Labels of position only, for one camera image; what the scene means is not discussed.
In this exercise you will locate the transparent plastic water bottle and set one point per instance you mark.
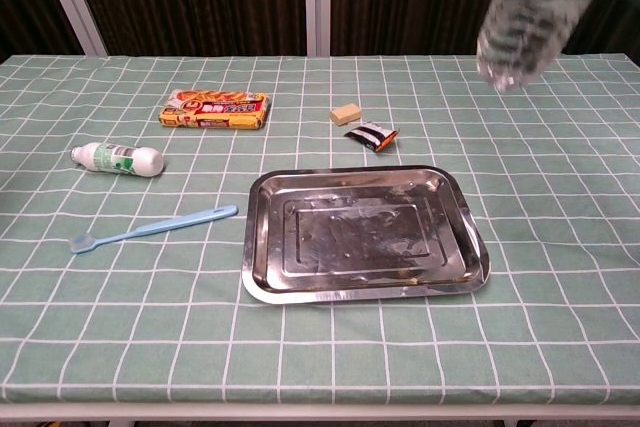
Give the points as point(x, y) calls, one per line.
point(525, 27)

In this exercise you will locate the stainless steel rectangular tray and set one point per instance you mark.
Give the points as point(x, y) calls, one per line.
point(362, 234)

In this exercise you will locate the white bottle green label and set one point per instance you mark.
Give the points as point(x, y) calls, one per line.
point(120, 158)

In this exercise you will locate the black white snack wrapper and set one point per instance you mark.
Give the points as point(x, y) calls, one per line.
point(371, 136)

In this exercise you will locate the small beige block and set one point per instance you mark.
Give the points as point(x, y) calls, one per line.
point(346, 113)

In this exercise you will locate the green white checked tablecloth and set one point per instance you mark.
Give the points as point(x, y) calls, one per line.
point(320, 247)

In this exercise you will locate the yellow orange snack box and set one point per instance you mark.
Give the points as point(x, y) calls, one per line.
point(217, 109)

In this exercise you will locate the light blue toothbrush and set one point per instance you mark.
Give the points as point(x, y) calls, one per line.
point(150, 228)

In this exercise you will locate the dark partition panel white frame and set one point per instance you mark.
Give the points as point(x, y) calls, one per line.
point(40, 2)
point(200, 2)
point(400, 2)

